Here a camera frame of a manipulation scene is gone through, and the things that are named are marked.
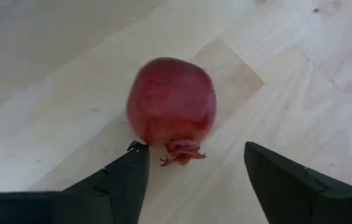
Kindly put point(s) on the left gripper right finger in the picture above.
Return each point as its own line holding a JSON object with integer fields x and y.
{"x": 288, "y": 193}

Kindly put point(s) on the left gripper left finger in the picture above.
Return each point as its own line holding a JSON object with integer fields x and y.
{"x": 123, "y": 186}

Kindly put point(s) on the bright red pomegranate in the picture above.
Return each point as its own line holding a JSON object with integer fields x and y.
{"x": 171, "y": 102}

